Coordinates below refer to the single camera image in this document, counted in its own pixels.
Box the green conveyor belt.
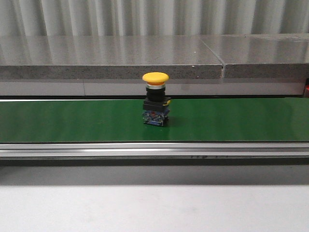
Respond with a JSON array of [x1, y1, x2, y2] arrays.
[[0, 98, 309, 143]]

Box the aluminium conveyor frame rail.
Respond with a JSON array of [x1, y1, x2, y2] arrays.
[[0, 142, 309, 160]]

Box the grey stone countertop slab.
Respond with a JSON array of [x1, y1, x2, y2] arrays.
[[0, 34, 309, 82]]

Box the white pleated curtain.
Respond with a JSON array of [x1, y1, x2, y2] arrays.
[[0, 0, 309, 36]]

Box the yellow mushroom push button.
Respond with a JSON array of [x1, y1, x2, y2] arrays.
[[142, 72, 171, 127]]

